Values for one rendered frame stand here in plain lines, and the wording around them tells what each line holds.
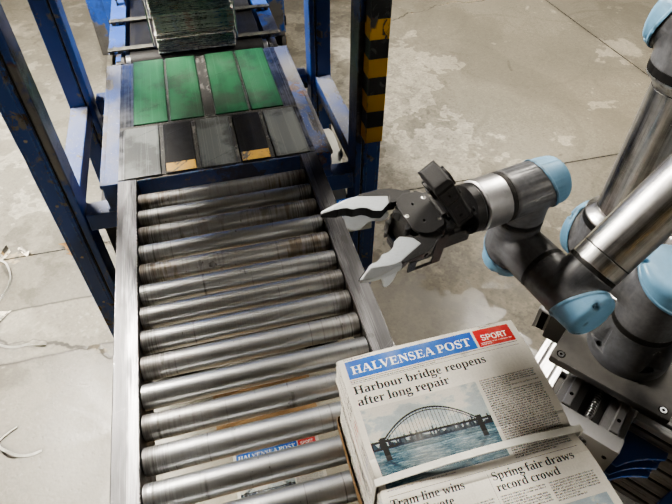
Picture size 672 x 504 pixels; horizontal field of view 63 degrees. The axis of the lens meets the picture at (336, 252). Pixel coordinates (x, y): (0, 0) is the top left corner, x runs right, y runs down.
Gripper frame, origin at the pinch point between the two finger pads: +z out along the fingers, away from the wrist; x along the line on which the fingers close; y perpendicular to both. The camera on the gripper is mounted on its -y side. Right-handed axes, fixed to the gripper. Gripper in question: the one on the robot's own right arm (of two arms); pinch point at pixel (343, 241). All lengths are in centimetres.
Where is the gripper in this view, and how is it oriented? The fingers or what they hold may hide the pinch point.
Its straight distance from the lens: 68.3
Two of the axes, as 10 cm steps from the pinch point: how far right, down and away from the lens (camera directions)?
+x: -4.3, -7.3, 5.3
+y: -0.6, 6.0, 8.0
